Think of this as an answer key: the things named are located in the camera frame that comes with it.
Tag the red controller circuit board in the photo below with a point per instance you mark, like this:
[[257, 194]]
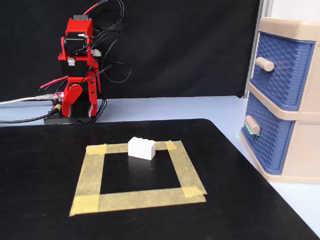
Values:
[[59, 96]]

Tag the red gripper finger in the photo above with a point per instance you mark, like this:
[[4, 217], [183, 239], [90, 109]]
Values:
[[70, 97], [93, 100]]

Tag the aluminium frame profile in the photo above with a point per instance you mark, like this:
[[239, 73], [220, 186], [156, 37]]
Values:
[[265, 8]]

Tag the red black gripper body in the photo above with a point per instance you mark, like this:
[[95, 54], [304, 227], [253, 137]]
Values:
[[81, 107]]

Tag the beige cylindrical drawer knob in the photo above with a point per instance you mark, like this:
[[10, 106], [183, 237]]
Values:
[[265, 64]]

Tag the blue woven-pattern drawer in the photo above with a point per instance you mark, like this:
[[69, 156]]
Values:
[[282, 82], [270, 150]]

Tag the beige plastic drawer cabinet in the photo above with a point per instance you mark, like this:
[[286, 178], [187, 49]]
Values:
[[307, 150]]

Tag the white toy brick cube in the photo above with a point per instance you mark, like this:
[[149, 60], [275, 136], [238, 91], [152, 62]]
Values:
[[141, 148]]

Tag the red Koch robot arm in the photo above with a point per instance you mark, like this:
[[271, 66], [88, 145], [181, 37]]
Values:
[[77, 25]]

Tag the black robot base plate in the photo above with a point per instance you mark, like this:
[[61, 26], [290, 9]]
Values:
[[62, 120]]

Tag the yellow masking tape strip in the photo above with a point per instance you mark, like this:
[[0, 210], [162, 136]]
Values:
[[186, 170], [140, 200], [90, 175], [115, 148]]

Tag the black backdrop cloth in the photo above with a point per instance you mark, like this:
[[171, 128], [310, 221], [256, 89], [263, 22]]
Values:
[[187, 50]]

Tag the beige knob with green tape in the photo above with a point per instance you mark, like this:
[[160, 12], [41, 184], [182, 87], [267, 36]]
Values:
[[252, 125]]

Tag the green tape piece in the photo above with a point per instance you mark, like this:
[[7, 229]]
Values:
[[255, 134]]

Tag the black table mat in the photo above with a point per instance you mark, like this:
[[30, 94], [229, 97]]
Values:
[[37, 162]]

